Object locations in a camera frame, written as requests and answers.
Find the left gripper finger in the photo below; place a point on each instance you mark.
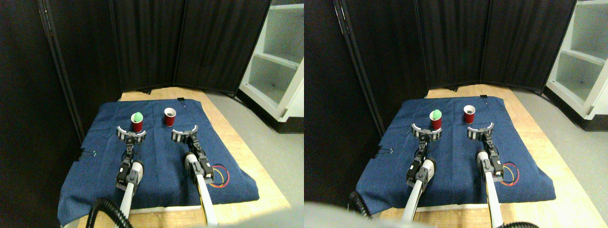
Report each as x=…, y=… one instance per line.
x=141, y=137
x=436, y=135
x=122, y=135
x=416, y=132

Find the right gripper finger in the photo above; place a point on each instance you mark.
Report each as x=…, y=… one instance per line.
x=177, y=137
x=194, y=132
x=473, y=134
x=489, y=130

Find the red cup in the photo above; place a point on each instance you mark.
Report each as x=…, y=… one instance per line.
x=170, y=120
x=470, y=118
x=137, y=126
x=436, y=123

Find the green ball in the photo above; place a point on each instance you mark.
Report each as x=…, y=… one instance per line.
x=435, y=114
x=138, y=116

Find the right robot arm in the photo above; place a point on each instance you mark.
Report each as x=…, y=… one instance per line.
x=205, y=199
x=492, y=194

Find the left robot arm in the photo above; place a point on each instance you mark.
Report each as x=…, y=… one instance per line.
x=136, y=170
x=427, y=168

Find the dark blue cloth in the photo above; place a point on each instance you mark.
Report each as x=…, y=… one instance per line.
x=384, y=175
x=95, y=175

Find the black curtain stand foot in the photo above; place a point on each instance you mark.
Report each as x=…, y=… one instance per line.
x=452, y=88
x=147, y=90

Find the black curtain stand pole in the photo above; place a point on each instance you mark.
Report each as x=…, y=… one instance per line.
x=359, y=71
x=61, y=71

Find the white shelf unit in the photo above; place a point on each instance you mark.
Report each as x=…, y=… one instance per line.
x=273, y=71
x=574, y=76

